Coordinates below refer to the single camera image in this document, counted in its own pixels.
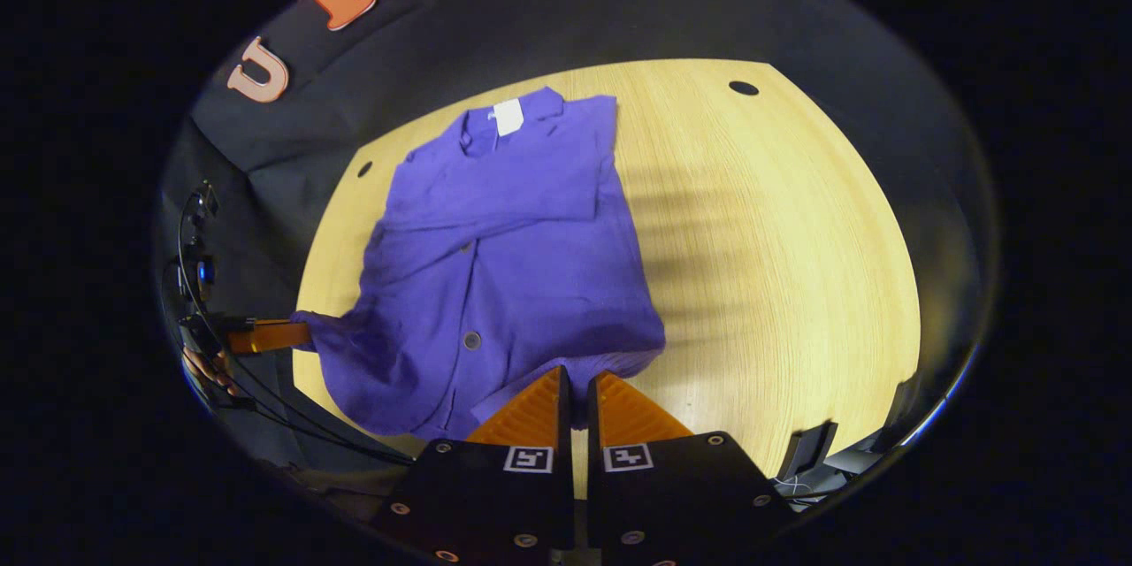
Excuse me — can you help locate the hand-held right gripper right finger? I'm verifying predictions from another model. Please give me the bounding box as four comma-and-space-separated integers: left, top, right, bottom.
586, 371, 797, 566

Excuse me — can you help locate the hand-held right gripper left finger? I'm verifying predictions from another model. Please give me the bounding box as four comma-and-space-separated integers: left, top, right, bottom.
371, 364, 576, 566

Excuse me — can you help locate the purple button shirt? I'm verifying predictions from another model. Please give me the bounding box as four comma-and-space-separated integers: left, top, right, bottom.
290, 87, 666, 443

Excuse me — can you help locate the black backdrop cloth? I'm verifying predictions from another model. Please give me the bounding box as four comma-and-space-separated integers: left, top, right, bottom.
155, 0, 998, 461

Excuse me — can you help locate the black cable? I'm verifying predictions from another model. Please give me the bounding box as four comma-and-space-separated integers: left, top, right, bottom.
177, 186, 417, 467

